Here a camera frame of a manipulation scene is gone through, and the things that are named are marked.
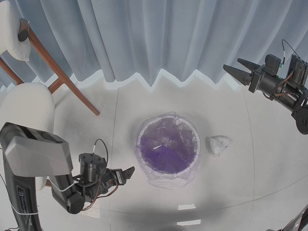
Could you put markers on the white trash bin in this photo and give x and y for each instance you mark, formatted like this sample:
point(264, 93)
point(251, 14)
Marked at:
point(197, 150)

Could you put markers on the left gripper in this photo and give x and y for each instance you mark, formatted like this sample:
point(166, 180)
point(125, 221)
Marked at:
point(119, 177)

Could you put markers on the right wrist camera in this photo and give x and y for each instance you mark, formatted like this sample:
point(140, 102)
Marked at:
point(272, 62)

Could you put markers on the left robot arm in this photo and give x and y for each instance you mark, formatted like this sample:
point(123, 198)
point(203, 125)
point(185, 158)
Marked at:
point(36, 153)

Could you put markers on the purple plastic bag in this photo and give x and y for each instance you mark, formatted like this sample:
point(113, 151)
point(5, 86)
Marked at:
point(168, 157)

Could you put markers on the pale blue curtain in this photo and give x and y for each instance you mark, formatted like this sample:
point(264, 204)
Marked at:
point(144, 32)

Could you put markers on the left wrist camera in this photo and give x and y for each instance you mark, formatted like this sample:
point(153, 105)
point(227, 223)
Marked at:
point(103, 165)

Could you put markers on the wooden chair with white cushions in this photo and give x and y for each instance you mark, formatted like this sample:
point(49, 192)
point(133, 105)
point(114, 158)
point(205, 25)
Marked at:
point(28, 105)

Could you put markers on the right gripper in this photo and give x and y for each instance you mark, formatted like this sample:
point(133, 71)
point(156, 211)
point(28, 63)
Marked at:
point(258, 82)

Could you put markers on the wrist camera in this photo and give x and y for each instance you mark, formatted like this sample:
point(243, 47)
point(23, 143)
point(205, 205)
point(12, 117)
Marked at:
point(103, 165)
point(272, 62)

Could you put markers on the white paper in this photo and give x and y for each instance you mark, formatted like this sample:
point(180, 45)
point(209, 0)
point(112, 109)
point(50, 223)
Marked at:
point(219, 144)

